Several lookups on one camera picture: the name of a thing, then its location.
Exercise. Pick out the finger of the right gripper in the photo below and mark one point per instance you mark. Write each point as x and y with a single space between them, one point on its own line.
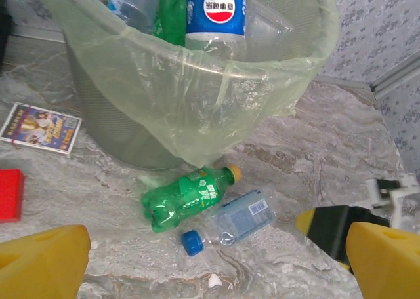
328 233

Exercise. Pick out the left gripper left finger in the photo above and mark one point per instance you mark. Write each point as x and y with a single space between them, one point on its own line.
42 266

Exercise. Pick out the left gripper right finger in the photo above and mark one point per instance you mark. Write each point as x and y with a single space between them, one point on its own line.
387 266

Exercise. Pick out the Pepsi bottle blue cap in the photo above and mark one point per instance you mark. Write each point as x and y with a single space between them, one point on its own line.
216 13

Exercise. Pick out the green bottle yellow cap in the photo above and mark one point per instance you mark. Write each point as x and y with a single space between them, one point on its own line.
172 13
183 197

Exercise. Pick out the clear bottle blue cap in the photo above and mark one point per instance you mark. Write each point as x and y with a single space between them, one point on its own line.
124 4

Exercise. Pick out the green trash bin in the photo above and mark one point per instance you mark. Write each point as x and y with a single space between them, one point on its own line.
105 125

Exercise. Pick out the green plastic bin liner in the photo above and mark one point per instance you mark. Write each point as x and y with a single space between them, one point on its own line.
197 109

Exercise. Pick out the red plastic block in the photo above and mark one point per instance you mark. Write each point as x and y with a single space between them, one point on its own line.
10 195

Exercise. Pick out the clear bottle pale blue label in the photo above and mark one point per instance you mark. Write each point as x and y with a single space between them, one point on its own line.
243 218

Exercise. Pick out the small white scrap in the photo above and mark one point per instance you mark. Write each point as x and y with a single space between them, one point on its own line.
215 280

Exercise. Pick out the playing card pack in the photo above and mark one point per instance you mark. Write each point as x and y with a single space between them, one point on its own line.
39 128

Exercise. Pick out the aluminium corner post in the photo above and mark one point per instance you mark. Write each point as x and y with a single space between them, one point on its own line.
397 72

